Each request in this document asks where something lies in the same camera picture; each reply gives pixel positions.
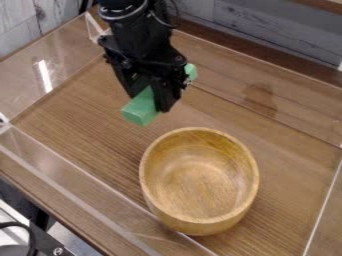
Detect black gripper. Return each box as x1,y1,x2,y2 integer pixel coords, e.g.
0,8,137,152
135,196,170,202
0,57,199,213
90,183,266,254
98,13,187,113

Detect green rectangular block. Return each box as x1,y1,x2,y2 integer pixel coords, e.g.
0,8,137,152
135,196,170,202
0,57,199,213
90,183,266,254
122,64,197,126

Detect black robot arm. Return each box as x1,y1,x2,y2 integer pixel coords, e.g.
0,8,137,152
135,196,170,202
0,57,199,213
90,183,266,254
98,0,189,112

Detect brown wooden bowl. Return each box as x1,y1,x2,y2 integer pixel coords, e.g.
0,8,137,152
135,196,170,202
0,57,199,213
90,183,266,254
139,127,261,236

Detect clear acrylic corner bracket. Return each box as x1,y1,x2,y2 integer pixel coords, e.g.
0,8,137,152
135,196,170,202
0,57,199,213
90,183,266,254
85,12,111,43

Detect clear acrylic tray wall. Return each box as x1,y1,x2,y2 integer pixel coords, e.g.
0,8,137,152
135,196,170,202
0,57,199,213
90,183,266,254
0,123,217,256

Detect black cable bottom left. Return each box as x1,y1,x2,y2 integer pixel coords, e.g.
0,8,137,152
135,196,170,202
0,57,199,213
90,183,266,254
0,221,39,256

